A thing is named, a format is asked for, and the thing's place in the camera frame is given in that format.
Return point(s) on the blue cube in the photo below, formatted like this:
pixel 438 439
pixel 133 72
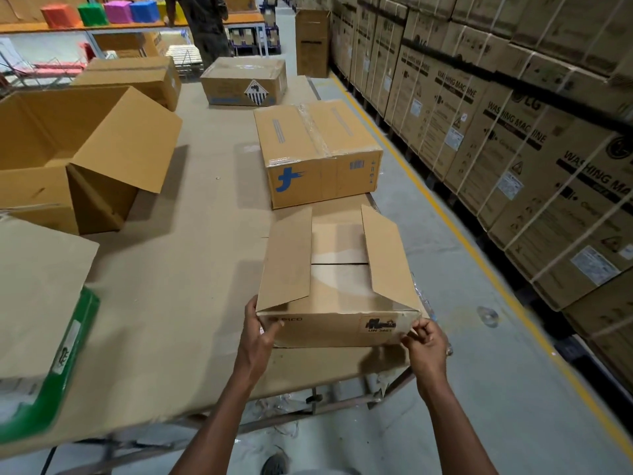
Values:
pixel 144 11

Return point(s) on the blue logo yellow cardboard box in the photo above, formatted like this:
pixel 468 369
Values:
pixel 316 143

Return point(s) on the orange top metal shelf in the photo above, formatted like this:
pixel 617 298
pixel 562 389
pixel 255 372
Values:
pixel 99 28

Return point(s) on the taped box with hazard label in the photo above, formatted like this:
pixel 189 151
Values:
pixel 237 79

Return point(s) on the magenta cube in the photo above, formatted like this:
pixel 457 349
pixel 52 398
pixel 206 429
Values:
pixel 117 12

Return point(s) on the person's left forearm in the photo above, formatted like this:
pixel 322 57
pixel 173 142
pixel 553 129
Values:
pixel 217 430

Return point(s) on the green cube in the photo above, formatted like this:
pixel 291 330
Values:
pixel 93 14

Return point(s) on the tall brown carton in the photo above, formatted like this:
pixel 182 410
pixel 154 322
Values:
pixel 312 39

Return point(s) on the green white CM-1 box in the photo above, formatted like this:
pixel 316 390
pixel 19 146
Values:
pixel 39 291

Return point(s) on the large yellow cardboard box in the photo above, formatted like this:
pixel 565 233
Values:
pixel 123 138

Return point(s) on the yellow-brown box with printed tape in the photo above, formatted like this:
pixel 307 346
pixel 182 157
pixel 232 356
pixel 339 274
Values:
pixel 133 79

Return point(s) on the person's right hand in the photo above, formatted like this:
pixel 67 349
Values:
pixel 430 356

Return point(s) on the person's left hand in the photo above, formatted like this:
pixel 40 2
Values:
pixel 254 351

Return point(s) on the grey perforated shoe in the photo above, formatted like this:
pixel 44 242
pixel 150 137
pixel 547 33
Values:
pixel 274 465

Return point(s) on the person's right forearm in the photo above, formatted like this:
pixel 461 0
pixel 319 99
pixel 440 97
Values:
pixel 455 435

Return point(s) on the yellow cube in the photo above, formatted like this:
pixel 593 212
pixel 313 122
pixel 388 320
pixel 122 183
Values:
pixel 162 12

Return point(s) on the small pale cardboard box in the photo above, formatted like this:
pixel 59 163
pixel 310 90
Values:
pixel 341 291

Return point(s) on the red cube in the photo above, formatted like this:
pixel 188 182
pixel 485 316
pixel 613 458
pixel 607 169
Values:
pixel 59 15

